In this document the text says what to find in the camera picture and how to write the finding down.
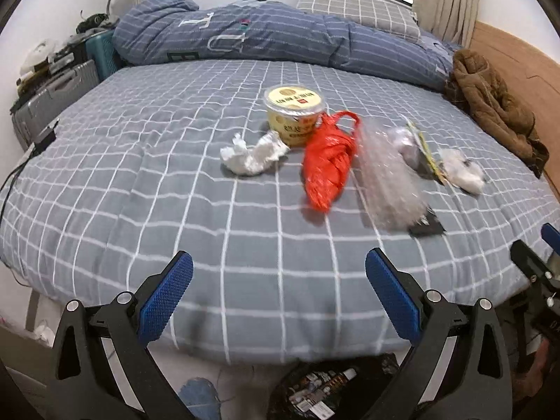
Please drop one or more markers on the red plastic bag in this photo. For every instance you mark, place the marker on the red plastic bag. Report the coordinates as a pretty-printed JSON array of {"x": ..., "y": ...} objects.
[{"x": 326, "y": 166}]

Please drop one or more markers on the grey suitcase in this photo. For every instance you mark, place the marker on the grey suitcase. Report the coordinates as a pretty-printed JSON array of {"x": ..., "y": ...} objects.
[{"x": 52, "y": 96}]

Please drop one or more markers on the teal suitcase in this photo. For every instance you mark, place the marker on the teal suitcase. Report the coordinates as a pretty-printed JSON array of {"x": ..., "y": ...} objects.
[{"x": 101, "y": 54}]

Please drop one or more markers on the blue striped quilt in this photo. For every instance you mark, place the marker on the blue striped quilt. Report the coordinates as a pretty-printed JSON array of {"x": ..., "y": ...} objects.
[{"x": 271, "y": 35}]

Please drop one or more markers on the yellow lidded yogurt cup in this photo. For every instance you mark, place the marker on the yellow lidded yogurt cup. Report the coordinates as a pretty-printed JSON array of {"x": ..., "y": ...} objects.
[{"x": 294, "y": 111}]

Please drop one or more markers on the clear plastic bag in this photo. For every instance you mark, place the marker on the clear plastic bag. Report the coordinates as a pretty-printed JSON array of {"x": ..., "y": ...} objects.
[{"x": 389, "y": 192}]

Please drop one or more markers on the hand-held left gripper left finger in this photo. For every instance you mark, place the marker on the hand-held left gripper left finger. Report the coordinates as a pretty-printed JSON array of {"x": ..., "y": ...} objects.
[{"x": 168, "y": 293}]

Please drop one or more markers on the silver foil wrapper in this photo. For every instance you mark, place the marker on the silver foil wrapper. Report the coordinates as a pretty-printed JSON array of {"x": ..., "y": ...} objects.
[{"x": 404, "y": 144}]

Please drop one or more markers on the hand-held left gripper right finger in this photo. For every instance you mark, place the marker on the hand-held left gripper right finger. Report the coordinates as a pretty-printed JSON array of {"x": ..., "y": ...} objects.
[{"x": 391, "y": 293}]

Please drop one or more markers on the small white tissue wad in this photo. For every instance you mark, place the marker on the small white tissue wad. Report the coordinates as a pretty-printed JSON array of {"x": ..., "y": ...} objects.
[{"x": 463, "y": 170}]

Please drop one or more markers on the blue patterned floor mat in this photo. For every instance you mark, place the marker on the blue patterned floor mat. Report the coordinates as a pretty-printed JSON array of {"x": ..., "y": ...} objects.
[{"x": 197, "y": 400}]

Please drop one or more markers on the black sachet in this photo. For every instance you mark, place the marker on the black sachet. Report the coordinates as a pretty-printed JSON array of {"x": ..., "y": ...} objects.
[{"x": 426, "y": 225}]

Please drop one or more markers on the brown padded jacket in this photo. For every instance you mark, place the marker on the brown padded jacket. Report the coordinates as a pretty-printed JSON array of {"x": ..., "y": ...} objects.
[{"x": 490, "y": 96}]

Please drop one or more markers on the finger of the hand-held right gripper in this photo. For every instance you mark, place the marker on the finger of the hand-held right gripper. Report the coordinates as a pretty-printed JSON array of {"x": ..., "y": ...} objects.
[
  {"x": 527, "y": 260},
  {"x": 552, "y": 235}
]

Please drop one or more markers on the wooden headboard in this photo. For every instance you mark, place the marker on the wooden headboard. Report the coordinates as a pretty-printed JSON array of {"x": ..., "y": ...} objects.
[{"x": 520, "y": 70}]

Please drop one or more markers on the black trash bag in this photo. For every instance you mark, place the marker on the black trash bag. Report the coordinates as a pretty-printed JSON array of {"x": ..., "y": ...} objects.
[{"x": 332, "y": 389}]

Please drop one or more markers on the white tissue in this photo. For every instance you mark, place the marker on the white tissue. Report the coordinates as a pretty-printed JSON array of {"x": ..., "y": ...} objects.
[{"x": 256, "y": 157}]

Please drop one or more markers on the beige curtain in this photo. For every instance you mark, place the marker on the beige curtain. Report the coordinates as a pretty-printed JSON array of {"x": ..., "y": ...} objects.
[{"x": 446, "y": 0}]

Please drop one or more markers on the black charger block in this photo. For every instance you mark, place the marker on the black charger block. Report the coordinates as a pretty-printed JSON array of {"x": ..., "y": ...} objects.
[{"x": 46, "y": 138}]

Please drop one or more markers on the white round appliance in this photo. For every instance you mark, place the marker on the white round appliance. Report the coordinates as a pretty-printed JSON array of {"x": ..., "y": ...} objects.
[{"x": 37, "y": 54}]

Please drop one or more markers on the grey checked bed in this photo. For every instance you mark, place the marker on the grey checked bed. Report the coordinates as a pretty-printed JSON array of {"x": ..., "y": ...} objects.
[{"x": 175, "y": 183}]

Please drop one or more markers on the yellow green snack wrapper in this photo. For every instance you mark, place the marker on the yellow green snack wrapper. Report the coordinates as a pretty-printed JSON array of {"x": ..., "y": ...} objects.
[{"x": 426, "y": 155}]

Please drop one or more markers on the grey checked pillow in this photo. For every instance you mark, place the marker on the grey checked pillow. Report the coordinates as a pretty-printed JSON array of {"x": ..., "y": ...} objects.
[{"x": 358, "y": 8}]

